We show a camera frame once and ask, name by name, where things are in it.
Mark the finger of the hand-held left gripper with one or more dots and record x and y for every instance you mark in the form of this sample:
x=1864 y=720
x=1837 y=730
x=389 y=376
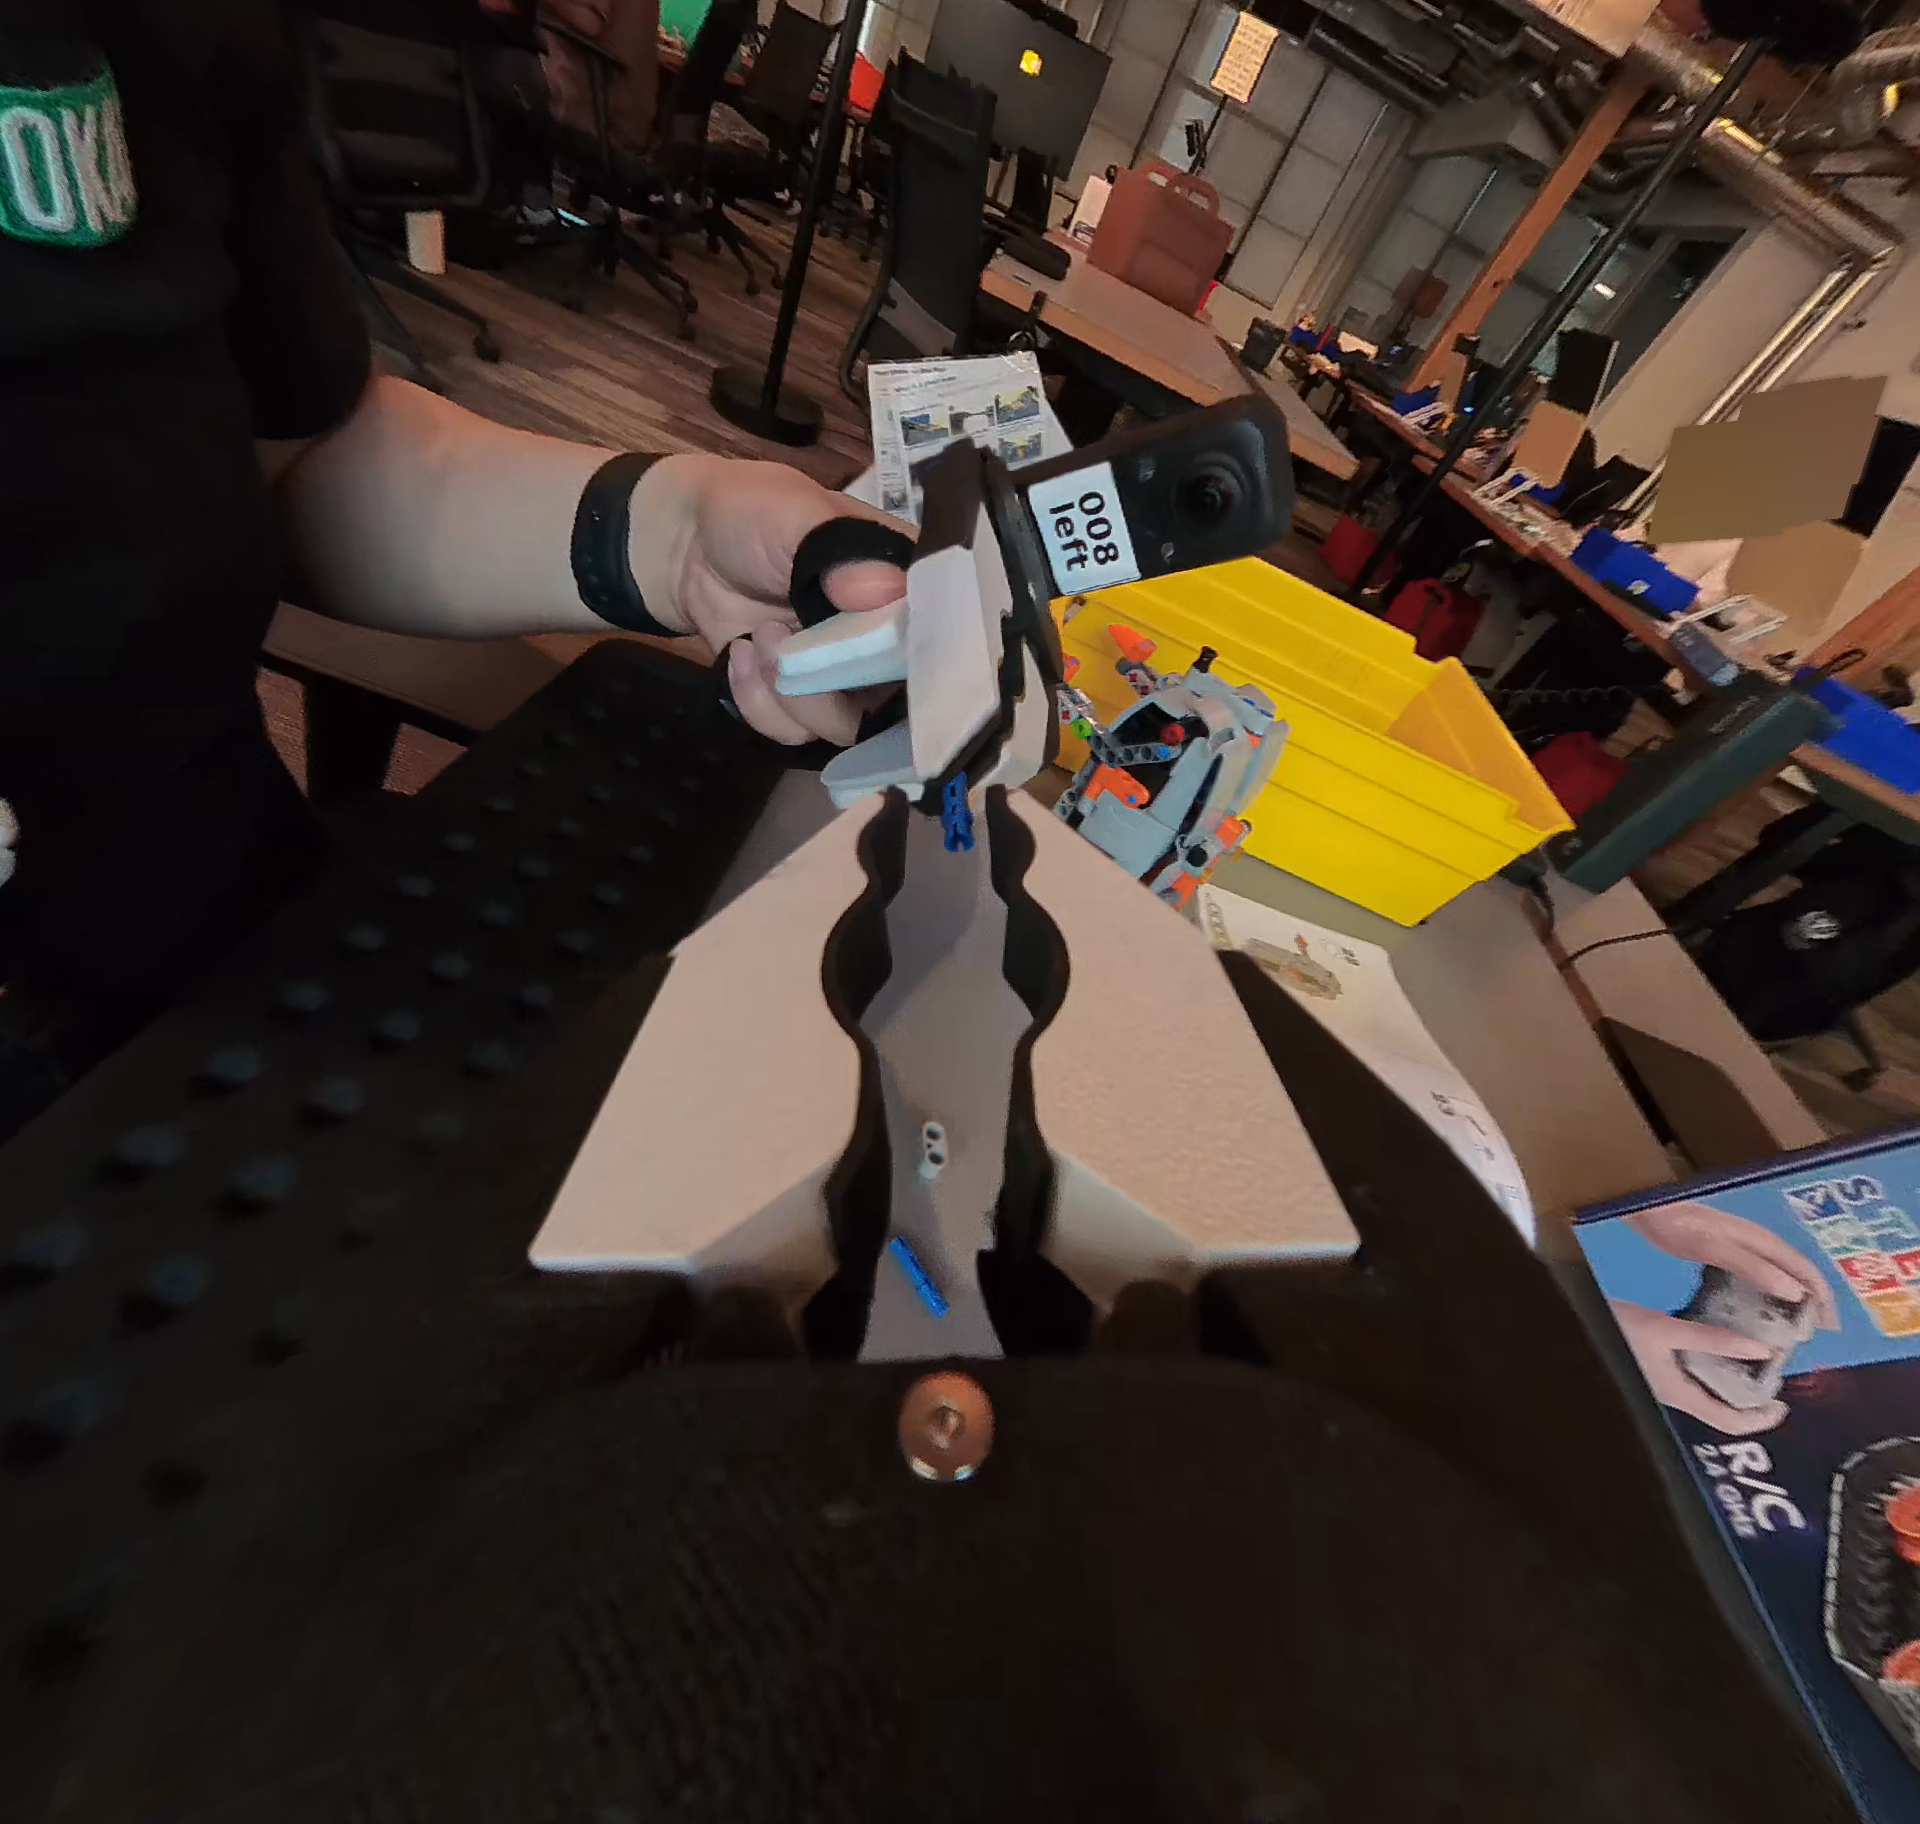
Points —
x=959 y=653
x=879 y=772

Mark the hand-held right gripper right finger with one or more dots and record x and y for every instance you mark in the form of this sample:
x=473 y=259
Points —
x=1186 y=1102

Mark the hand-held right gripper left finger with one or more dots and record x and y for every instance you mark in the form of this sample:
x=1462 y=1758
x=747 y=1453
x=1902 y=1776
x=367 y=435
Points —
x=721 y=1102

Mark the blue toy pin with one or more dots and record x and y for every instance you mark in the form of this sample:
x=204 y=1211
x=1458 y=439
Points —
x=958 y=813
x=916 y=1276

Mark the person's left forearm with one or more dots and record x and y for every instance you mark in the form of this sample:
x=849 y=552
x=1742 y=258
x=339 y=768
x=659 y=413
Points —
x=434 y=520

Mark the grey desk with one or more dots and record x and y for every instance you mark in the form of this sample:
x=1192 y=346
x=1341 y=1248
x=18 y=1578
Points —
x=1514 y=999

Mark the person's left hand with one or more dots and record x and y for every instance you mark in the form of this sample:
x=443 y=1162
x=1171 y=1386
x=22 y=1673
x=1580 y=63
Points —
x=736 y=549

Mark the grey background table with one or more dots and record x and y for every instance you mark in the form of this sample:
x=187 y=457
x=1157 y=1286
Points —
x=1143 y=338

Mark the open instruction booklet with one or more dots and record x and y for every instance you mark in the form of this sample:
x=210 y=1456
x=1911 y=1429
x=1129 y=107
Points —
x=1352 y=985

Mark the small grey connector piece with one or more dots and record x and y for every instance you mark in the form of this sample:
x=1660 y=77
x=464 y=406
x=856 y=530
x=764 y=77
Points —
x=934 y=1148

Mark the printed paper sheet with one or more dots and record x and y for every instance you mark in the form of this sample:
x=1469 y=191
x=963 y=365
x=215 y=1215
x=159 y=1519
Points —
x=959 y=424

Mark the grey orange toy robot model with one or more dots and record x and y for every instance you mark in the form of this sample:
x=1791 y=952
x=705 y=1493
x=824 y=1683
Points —
x=1171 y=776

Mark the brown paper bag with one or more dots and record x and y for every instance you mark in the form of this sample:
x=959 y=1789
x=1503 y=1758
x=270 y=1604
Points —
x=1157 y=234

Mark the yellow plastic bin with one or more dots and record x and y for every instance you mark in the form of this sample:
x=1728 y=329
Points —
x=1352 y=745

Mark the black wristband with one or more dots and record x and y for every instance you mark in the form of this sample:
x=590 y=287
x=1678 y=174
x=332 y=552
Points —
x=616 y=541

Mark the black mesh office chair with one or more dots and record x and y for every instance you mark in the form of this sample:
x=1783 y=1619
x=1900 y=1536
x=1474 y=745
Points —
x=937 y=191

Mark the black television screen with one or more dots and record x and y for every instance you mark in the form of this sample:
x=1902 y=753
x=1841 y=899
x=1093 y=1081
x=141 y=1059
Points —
x=1019 y=82

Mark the black floor stand pole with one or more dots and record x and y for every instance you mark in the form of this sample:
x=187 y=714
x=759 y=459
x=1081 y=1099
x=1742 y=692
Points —
x=797 y=250

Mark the dark teal metal column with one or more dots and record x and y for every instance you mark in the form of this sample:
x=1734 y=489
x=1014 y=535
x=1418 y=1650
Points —
x=1697 y=790

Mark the blue robot kit box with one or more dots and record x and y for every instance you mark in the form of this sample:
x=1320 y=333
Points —
x=1771 y=1404

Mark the black microphone stand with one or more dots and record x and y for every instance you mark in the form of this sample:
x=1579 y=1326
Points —
x=1776 y=13

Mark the person's black clothing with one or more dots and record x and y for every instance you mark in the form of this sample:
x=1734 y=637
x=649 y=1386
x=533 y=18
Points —
x=136 y=505

